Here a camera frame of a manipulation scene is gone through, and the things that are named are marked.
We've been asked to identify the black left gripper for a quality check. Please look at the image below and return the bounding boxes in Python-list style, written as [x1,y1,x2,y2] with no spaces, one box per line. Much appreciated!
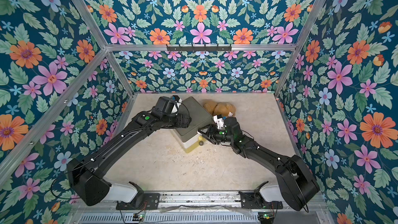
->
[160,113,193,128]

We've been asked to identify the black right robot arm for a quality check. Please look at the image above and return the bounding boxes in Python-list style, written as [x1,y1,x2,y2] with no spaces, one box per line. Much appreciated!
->
[198,117,320,211]

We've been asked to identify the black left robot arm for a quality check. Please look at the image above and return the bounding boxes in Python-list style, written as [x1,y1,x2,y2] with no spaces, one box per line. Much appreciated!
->
[67,95,192,206]

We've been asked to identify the white yellow drawer cabinet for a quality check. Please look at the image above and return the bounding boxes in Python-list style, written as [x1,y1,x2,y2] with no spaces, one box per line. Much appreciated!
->
[171,128,204,153]

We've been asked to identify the brown teddy bear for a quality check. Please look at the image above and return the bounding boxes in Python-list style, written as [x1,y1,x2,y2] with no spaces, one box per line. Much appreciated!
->
[203,100,236,117]

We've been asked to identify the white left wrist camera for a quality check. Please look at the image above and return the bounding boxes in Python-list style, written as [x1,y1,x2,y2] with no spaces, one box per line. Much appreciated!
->
[172,95,182,114]

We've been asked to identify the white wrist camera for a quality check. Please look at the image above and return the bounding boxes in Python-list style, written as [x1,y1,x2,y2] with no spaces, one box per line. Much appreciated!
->
[213,115,225,130]
[172,95,182,114]

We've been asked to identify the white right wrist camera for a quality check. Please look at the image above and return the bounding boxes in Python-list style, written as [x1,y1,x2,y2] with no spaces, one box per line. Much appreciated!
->
[213,115,225,130]

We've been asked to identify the black hook rail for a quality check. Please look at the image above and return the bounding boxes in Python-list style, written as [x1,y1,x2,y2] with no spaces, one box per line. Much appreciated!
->
[166,44,232,52]

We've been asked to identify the aluminium front rail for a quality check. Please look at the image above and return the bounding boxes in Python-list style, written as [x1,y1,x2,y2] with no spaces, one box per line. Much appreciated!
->
[66,191,335,224]

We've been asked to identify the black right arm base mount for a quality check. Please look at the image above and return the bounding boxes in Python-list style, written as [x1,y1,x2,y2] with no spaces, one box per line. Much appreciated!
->
[238,181,283,210]

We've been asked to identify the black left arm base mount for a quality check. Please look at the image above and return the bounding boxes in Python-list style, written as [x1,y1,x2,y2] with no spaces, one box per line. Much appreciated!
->
[116,181,160,212]

